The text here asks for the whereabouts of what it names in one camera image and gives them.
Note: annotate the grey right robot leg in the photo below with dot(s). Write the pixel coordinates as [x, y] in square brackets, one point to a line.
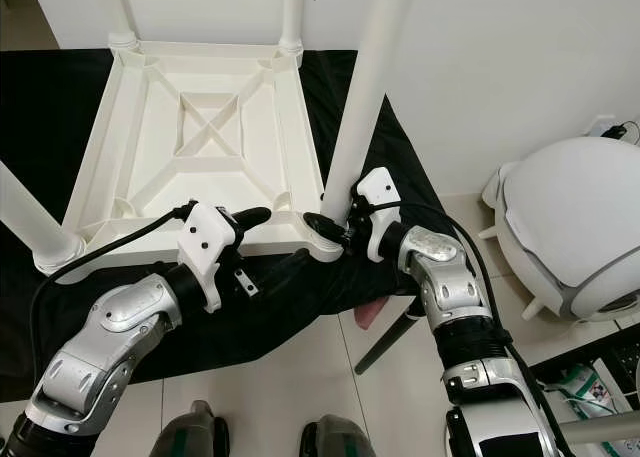
[340, 441]

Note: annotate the white green plastic bag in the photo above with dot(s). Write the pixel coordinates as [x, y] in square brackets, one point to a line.
[585, 387]

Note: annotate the white plastic chair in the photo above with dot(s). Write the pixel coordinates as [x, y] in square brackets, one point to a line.
[570, 227]

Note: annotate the grey robot leg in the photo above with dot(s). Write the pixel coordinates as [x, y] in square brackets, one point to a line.
[192, 432]
[340, 441]

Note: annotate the black table cloth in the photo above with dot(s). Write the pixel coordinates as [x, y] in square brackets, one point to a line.
[40, 327]

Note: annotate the black metal table leg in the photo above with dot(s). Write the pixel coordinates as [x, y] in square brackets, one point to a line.
[390, 342]

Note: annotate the black power plug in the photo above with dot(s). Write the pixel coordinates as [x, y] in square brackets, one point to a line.
[615, 130]

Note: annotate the grey left robot leg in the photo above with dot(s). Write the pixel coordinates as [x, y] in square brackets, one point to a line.
[192, 432]

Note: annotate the maroon plastic stool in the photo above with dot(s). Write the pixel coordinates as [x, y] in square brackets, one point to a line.
[370, 315]

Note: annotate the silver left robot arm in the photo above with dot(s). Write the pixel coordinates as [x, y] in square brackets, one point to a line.
[110, 337]

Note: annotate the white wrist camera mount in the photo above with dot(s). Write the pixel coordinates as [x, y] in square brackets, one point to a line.
[210, 237]
[380, 192]

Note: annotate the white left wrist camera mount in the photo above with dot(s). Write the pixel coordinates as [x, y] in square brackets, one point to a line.
[210, 237]

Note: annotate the grey metal bar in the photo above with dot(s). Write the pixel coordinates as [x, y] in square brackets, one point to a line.
[600, 427]

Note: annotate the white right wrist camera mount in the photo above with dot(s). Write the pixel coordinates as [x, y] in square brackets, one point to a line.
[380, 192]

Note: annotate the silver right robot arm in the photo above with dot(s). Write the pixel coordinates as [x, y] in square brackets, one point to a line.
[445, 277]

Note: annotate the black storage box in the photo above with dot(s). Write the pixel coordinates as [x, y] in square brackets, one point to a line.
[610, 342]

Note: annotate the white plastic children table top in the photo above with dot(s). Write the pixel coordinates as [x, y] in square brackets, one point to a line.
[140, 192]

